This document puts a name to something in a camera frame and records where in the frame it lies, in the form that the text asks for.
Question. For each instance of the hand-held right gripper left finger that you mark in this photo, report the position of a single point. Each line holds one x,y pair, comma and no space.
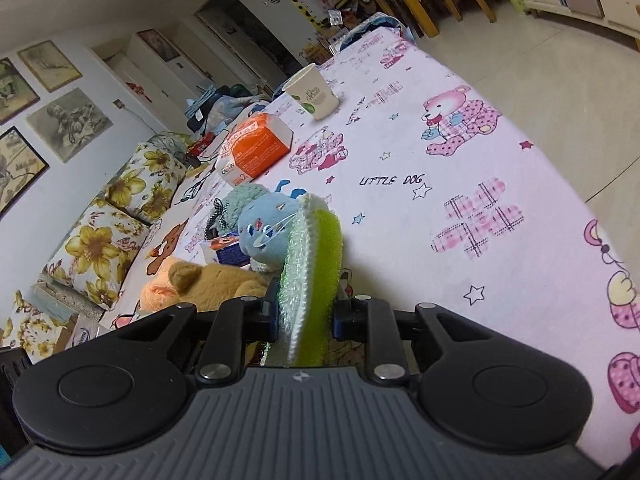
270,312

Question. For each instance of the framed child portrait sketch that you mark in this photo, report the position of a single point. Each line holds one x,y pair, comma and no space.
67,124

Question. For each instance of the red box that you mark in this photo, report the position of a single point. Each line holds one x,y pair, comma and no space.
200,146

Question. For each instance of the orange white tissue pack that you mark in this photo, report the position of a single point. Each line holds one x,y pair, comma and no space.
255,145

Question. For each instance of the small blue orange carton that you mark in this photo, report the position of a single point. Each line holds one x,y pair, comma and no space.
227,251

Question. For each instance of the teal fuzzy soft toy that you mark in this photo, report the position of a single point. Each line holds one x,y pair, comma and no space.
240,200

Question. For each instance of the brown plush toy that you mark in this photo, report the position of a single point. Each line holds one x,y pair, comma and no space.
210,285

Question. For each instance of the sofa with printed cover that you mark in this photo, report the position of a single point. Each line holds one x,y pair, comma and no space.
172,215

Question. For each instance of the cardboard box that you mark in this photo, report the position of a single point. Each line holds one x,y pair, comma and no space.
82,335

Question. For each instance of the framed dark sketch picture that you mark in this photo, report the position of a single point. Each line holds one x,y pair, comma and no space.
14,91

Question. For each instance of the yellow floral sofa cushion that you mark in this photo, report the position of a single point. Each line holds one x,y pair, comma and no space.
97,255
145,180
25,327

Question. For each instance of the white paper cup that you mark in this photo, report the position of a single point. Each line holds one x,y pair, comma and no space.
312,92

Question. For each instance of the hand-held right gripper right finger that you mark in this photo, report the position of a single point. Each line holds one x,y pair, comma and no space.
341,317

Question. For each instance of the gold framed sketch picture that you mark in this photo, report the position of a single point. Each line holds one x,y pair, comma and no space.
50,66

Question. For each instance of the blue plush toy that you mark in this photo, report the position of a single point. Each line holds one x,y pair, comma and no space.
265,220

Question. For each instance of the black framed sketch picture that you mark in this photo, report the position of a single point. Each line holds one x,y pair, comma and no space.
17,170

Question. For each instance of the pile of blue clothes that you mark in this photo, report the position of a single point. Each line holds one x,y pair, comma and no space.
222,106

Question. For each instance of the green white scrub sponge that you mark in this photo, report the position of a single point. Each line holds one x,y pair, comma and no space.
317,270

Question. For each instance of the framed reddish picture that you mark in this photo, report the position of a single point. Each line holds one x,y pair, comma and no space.
157,45

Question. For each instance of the pink printed tablecloth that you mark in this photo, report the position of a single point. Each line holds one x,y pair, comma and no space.
450,160

